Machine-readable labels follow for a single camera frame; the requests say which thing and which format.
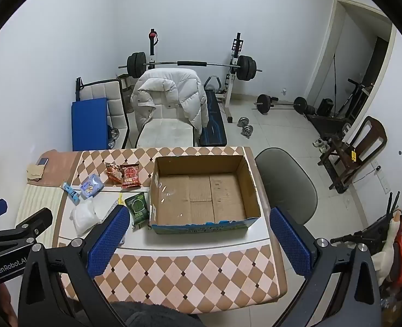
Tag dark wooden chair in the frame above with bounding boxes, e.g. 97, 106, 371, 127
328, 115, 388, 195

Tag white padded chair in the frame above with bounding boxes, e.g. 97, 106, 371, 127
76, 78, 131, 149

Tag beige striped mat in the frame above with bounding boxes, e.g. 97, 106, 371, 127
15, 185, 66, 246

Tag dark wooden stand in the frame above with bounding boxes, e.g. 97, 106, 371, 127
306, 108, 352, 168

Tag cardboard box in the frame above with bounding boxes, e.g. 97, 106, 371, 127
149, 155, 262, 235

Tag black router antennas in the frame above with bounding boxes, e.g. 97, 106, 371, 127
388, 191, 402, 219

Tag orange snack packet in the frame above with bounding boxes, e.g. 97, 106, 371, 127
106, 163, 124, 184

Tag clear packet with yellow edge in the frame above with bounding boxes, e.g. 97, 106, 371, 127
100, 192, 127, 223

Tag green snack packet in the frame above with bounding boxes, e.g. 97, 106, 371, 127
124, 193, 150, 222

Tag black box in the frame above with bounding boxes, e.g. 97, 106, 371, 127
318, 98, 334, 116

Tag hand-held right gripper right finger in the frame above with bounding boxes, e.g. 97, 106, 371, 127
270, 207, 382, 327

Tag blue and white snack packet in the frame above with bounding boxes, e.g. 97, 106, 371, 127
80, 174, 105, 200

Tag black weight bench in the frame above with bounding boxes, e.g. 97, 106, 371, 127
195, 77, 228, 146

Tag door frame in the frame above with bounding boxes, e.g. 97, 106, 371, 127
303, 0, 397, 116

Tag brown board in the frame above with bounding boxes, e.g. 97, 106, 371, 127
39, 149, 83, 187

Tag short barbell with black plates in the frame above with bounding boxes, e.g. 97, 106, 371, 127
254, 93, 316, 115

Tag white plastic bag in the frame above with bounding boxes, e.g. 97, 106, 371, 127
70, 199, 101, 237

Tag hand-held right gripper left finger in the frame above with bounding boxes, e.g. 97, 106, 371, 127
17, 205, 131, 327

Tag person's dark clothing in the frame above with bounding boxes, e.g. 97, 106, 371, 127
112, 301, 205, 327

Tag blue folded mat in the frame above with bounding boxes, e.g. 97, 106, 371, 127
72, 97, 109, 151

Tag grey office chair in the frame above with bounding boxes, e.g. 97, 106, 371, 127
254, 147, 318, 226

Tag brown paper scrap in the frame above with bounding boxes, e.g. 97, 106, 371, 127
26, 163, 46, 181

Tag pair of light shoes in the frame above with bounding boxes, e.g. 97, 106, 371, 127
312, 138, 331, 153

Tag white puffer jacket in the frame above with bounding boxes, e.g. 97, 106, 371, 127
130, 68, 208, 136

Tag white barbell rack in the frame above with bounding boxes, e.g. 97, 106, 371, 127
148, 28, 245, 123

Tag red snack packet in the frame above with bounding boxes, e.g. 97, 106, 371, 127
120, 164, 142, 188

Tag slim blue snack packet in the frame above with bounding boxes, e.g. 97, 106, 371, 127
62, 181, 80, 206

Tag black scooter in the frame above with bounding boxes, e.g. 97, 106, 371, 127
336, 78, 376, 117

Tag long barbell with black plates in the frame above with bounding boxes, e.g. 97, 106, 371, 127
118, 52, 263, 83

